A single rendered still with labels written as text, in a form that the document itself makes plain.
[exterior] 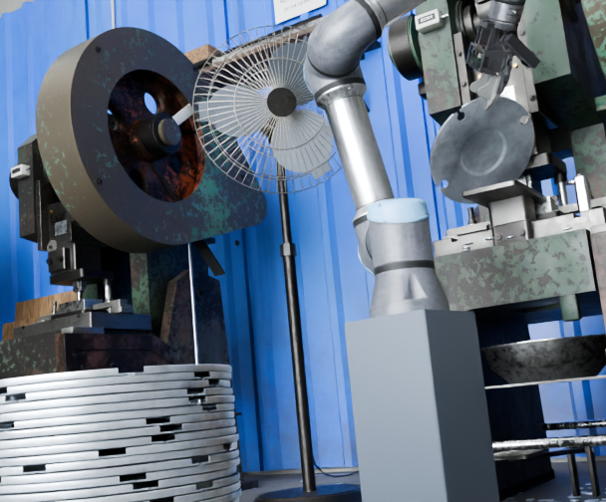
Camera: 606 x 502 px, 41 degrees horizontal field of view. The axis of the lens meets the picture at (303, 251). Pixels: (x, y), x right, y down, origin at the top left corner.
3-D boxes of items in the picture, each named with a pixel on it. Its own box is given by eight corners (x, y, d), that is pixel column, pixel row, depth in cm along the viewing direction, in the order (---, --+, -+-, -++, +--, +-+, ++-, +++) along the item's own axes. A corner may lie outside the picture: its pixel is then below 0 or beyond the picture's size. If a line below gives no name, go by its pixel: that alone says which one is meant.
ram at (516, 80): (533, 149, 207) (517, 42, 213) (477, 163, 215) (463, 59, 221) (553, 162, 222) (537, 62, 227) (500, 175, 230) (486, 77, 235)
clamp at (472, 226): (496, 236, 220) (491, 200, 222) (440, 248, 229) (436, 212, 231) (504, 239, 225) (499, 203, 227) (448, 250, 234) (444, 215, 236)
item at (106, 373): (267, 366, 87) (266, 358, 87) (-26, 385, 75) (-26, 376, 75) (193, 382, 113) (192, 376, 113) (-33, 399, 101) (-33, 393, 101)
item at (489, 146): (551, 154, 212) (549, 153, 212) (505, 73, 195) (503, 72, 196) (463, 224, 214) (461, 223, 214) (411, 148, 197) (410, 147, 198)
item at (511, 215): (523, 233, 189) (515, 177, 191) (466, 244, 196) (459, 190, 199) (554, 245, 210) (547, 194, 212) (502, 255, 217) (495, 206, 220)
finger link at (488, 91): (468, 109, 197) (477, 71, 193) (490, 109, 199) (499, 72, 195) (475, 113, 195) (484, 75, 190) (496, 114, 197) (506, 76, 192)
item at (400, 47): (430, 70, 230) (421, -2, 234) (394, 82, 236) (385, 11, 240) (459, 92, 249) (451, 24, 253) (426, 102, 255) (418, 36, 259)
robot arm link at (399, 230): (377, 263, 150) (369, 191, 152) (368, 275, 163) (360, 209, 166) (442, 257, 151) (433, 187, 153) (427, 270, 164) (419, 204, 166)
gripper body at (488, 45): (463, 66, 196) (476, 15, 190) (495, 68, 198) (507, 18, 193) (479, 76, 189) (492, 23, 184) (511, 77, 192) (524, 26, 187)
